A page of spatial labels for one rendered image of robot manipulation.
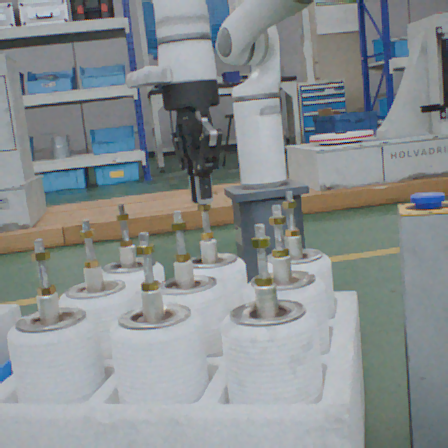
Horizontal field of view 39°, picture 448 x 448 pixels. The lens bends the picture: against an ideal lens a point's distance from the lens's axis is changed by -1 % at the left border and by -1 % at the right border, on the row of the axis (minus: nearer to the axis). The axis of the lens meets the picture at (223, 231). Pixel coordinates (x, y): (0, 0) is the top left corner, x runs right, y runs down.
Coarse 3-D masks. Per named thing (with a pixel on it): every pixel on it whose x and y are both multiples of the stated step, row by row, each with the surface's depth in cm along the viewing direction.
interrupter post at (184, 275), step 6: (174, 264) 76; (180, 264) 75; (186, 264) 75; (174, 270) 76; (180, 270) 75; (186, 270) 75; (192, 270) 76; (180, 276) 76; (186, 276) 76; (192, 276) 76; (180, 282) 76; (186, 282) 76; (192, 282) 76; (180, 288) 76
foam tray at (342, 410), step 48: (336, 336) 75; (0, 384) 71; (336, 384) 62; (0, 432) 63; (48, 432) 62; (96, 432) 61; (144, 432) 60; (192, 432) 59; (240, 432) 57; (288, 432) 56; (336, 432) 55
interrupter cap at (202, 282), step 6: (198, 276) 80; (204, 276) 79; (210, 276) 78; (162, 282) 78; (168, 282) 78; (174, 282) 78; (198, 282) 78; (204, 282) 77; (210, 282) 76; (216, 282) 76; (162, 288) 76; (168, 288) 76; (174, 288) 76; (186, 288) 76; (192, 288) 74; (198, 288) 74; (204, 288) 74; (210, 288) 75; (168, 294) 74; (174, 294) 73; (180, 294) 73; (186, 294) 73
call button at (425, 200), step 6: (426, 192) 77; (432, 192) 76; (438, 192) 76; (414, 198) 75; (420, 198) 74; (426, 198) 74; (432, 198) 74; (438, 198) 74; (444, 198) 75; (420, 204) 75; (426, 204) 75; (432, 204) 74; (438, 204) 75
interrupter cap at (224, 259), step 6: (192, 258) 90; (198, 258) 90; (222, 258) 89; (228, 258) 88; (234, 258) 87; (192, 264) 87; (198, 264) 87; (204, 264) 88; (210, 264) 85; (216, 264) 85; (222, 264) 85; (228, 264) 85
